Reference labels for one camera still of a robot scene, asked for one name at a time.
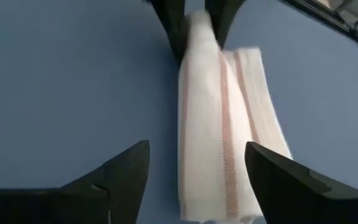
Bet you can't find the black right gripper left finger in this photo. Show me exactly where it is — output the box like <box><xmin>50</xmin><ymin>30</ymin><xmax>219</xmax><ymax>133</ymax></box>
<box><xmin>0</xmin><ymin>139</ymin><xmax>151</xmax><ymax>224</ymax></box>

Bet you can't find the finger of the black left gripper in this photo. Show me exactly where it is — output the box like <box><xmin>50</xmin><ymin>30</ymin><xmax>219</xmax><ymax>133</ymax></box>
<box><xmin>147</xmin><ymin>0</ymin><xmax>188</xmax><ymax>63</ymax></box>
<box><xmin>204</xmin><ymin>0</ymin><xmax>247</xmax><ymax>49</ymax></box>

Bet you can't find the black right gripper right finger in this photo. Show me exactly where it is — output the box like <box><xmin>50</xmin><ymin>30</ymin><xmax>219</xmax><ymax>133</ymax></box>
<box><xmin>244</xmin><ymin>141</ymin><xmax>358</xmax><ymax>224</ymax></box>

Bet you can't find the white towel with red stripes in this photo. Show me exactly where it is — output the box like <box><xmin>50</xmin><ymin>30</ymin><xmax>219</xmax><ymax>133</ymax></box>
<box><xmin>177</xmin><ymin>9</ymin><xmax>293</xmax><ymax>223</ymax></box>

